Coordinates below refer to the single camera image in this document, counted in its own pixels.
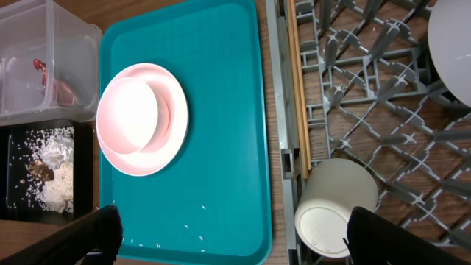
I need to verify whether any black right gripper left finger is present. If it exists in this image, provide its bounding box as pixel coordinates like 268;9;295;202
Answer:
1;205;124;265

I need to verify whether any grey dishwasher rack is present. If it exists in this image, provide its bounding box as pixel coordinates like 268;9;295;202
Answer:
266;0;470;264

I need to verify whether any wooden chopstick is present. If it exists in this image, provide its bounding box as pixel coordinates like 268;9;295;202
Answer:
290;0;312;170
286;0;309;179

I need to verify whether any clear plastic container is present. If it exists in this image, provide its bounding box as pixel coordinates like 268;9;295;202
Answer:
1;0;102;126

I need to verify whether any grey bowl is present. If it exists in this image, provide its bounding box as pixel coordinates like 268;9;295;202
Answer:
428;0;470;106

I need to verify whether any cream paper cup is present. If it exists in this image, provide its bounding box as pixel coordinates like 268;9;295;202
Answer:
294;158;378;258

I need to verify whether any black plastic tray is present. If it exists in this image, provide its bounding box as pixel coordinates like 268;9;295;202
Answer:
1;119;93;225

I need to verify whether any white tissue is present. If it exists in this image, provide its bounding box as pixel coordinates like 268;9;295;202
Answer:
39;135;74;169

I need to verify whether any pink plate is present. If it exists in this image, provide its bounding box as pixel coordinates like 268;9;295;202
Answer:
99;63;189;177

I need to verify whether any teal serving tray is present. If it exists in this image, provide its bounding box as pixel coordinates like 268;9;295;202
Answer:
99;1;273;264

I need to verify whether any rice and food waste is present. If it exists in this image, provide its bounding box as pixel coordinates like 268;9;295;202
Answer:
7;126;74;214

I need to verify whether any red foil snack wrapper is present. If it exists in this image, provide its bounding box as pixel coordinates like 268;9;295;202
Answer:
33;59;79;107

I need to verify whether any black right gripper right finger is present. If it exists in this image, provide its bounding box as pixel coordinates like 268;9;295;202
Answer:
344;206;470;265

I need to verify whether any pink bowl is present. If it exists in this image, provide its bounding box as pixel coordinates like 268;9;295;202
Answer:
96;77;171;155

